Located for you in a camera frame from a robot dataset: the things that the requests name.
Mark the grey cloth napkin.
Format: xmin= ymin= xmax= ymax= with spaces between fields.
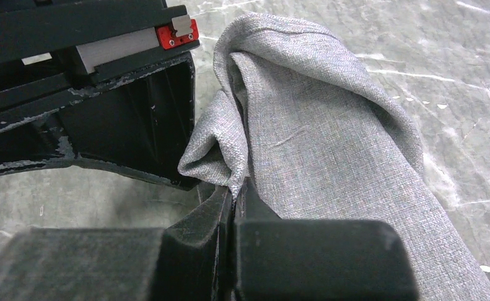
xmin=178 ymin=13 xmax=490 ymax=300

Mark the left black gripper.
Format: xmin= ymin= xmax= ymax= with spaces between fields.
xmin=0 ymin=1 xmax=197 ymax=191

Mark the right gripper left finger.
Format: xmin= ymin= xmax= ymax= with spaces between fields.
xmin=0 ymin=187 xmax=232 ymax=300

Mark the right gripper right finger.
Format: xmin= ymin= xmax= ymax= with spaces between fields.
xmin=232 ymin=180 xmax=420 ymax=300

